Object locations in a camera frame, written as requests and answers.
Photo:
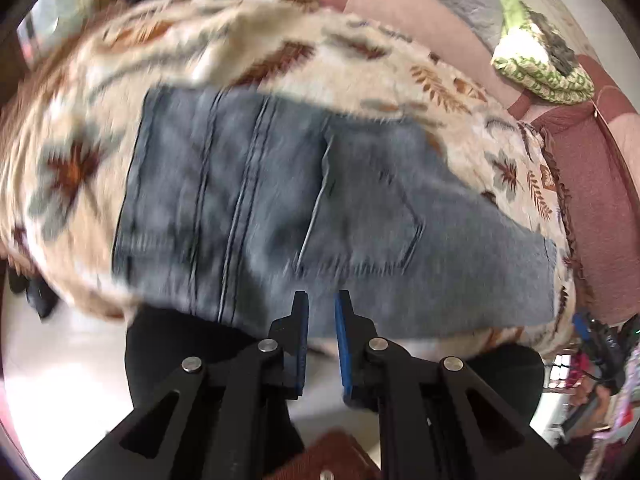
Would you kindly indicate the blue denim pants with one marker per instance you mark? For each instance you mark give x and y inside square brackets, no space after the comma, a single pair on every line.
[260,200]

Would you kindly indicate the pink bed sheet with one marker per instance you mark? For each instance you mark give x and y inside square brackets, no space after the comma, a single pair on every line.
[590,185]

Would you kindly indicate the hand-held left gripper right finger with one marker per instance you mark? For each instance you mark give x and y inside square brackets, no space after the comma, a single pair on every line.
[342,347]

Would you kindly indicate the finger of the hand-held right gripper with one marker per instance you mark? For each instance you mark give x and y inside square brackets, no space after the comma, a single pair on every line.
[581,326]

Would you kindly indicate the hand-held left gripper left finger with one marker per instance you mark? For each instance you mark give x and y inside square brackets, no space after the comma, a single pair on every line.
[300,345]

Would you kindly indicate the green patterned folded blanket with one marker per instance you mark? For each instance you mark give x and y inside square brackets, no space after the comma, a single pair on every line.
[530,55]

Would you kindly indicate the person's right leg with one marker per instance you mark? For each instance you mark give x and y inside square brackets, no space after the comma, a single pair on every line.
[510,385]

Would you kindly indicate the cream leaf-print blanket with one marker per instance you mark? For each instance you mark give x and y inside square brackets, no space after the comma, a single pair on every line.
[210,45]

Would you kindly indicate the brown textured cloth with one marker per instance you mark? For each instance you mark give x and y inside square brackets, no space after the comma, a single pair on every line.
[340,455]

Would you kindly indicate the dark object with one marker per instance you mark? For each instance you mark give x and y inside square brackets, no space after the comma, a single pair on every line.
[32,290]

